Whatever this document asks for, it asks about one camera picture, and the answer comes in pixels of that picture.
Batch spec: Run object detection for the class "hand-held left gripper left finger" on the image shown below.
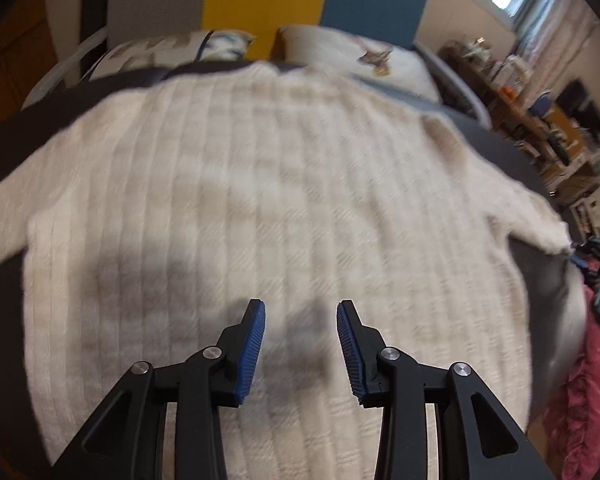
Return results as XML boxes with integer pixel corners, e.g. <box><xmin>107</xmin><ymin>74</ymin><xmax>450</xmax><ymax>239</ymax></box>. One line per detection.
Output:
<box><xmin>52</xmin><ymin>299</ymin><xmax>267</xmax><ymax>480</ymax></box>

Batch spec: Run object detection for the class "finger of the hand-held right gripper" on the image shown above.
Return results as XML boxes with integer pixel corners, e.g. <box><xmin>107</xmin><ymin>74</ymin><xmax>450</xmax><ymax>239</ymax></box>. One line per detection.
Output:
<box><xmin>571</xmin><ymin>247</ymin><xmax>600</xmax><ymax>281</ymax></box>

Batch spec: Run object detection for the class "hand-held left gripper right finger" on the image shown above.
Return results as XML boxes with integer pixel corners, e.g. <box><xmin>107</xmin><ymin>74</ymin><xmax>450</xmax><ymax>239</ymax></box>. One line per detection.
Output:
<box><xmin>336</xmin><ymin>300</ymin><xmax>556</xmax><ymax>480</ymax></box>

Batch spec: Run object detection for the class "cream knit sweater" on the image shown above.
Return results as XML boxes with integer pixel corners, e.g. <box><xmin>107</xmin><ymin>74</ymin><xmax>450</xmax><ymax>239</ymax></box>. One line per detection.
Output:
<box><xmin>0</xmin><ymin>60</ymin><xmax>588</xmax><ymax>480</ymax></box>

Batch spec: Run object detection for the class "pink ruffled bed blanket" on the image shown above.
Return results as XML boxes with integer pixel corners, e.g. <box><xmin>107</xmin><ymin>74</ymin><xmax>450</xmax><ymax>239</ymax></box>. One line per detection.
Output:
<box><xmin>535</xmin><ymin>280</ymin><xmax>600</xmax><ymax>480</ymax></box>

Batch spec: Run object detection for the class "black flat television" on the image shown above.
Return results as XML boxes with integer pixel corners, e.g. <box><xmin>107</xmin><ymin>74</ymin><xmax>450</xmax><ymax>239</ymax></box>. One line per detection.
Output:
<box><xmin>560</xmin><ymin>80</ymin><xmax>600</xmax><ymax>133</ymax></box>

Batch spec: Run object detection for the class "wooden side table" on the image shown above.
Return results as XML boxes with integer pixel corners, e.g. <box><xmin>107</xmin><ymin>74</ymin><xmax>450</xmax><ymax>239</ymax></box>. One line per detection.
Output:
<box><xmin>440</xmin><ymin>40</ymin><xmax>546</xmax><ymax>161</ymax></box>

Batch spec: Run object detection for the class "pale patterned curtain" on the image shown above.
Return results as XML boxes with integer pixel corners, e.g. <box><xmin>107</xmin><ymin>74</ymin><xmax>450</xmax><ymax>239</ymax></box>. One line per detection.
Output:
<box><xmin>510</xmin><ymin>0</ymin><xmax>600</xmax><ymax>111</ymax></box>

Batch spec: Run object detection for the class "white deer print cushion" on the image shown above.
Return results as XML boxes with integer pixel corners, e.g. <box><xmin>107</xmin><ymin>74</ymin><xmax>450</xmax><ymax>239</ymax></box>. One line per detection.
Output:
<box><xmin>278</xmin><ymin>25</ymin><xmax>438</xmax><ymax>103</ymax></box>

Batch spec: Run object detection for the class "geometric triangle print cushion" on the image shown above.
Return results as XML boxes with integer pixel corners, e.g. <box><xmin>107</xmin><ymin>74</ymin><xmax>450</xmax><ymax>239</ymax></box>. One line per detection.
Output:
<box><xmin>87</xmin><ymin>30</ymin><xmax>257</xmax><ymax>81</ymax></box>

